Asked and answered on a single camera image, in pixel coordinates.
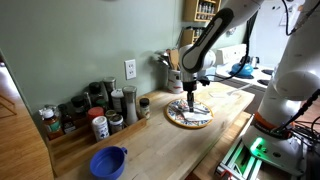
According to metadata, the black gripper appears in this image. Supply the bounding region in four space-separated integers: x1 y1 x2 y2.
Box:
182 79 198 113

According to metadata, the silver spoon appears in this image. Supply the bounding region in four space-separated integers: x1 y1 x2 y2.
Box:
173 103 191 113

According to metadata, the silver fork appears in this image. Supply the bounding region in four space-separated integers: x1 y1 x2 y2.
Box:
194 106 212 114

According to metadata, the colourful floral ceramic plate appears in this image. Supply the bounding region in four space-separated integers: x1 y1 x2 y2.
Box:
164 98 215 130

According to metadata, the white paper napkin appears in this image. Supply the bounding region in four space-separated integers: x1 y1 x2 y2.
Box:
179 108 214 123

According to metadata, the white orange-striped utensil crock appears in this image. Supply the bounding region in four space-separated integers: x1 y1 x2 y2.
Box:
167 68 184 94

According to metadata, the wooden spatula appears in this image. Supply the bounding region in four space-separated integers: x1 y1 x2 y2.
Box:
169 49 181 71

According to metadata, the small black-lid pepper jar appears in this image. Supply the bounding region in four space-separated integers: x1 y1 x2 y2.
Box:
139 97 151 120

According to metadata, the silver metal ladle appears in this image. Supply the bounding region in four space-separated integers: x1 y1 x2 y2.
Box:
153 49 170 69

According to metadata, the tall glass salt grinder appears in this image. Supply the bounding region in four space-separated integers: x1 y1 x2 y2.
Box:
121 85 139 126

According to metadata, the blue kettle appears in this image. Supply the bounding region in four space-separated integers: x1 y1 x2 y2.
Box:
230 61 255 78

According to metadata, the white stove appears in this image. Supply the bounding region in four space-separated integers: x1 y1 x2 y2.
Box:
213 43 278 88

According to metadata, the white spice container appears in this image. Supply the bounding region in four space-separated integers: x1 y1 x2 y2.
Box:
110 88 125 114

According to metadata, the silver-lid spice jar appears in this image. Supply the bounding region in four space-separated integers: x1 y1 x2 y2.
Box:
109 114 125 135

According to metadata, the gold-lid spice jar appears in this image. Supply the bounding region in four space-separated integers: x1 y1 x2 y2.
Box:
104 109 118 122

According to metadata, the steel-top dark grinder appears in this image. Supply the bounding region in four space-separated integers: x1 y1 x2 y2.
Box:
102 76 117 101

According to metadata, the white patterned spice shaker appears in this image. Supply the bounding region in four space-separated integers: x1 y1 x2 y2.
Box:
91 115 110 142

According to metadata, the red-lid spice jar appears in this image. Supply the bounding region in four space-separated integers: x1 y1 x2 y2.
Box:
87 106 105 123

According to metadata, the black-lid dark bottle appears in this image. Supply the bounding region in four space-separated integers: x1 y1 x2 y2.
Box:
88 81 104 108

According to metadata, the blue plastic measuring cup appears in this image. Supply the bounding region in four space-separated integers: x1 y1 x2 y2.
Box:
89 145 129 180

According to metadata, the black-lid spice jar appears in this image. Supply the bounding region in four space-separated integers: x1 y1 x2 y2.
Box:
70 95 88 126

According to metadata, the wooden spice tray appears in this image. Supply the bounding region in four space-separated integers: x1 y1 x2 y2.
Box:
44 116 148 178

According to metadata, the dark sauce bottle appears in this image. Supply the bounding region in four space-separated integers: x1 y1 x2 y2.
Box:
58 103 77 134

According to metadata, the white-cap red sauce bottle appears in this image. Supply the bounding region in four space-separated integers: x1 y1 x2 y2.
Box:
41 108 65 140

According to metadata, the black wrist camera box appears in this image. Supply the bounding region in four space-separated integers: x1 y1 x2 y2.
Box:
196 75 212 87

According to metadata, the wooden wall spice rack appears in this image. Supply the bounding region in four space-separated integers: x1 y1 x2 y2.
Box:
182 0 222 24
179 27 205 48

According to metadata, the white wall outlet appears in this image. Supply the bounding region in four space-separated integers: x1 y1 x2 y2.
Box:
124 58 138 81

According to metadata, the aluminium base frame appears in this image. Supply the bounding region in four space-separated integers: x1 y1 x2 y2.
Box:
214 133 320 180

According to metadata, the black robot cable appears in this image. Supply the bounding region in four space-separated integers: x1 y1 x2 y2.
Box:
199 13 259 84
276 88 320 133

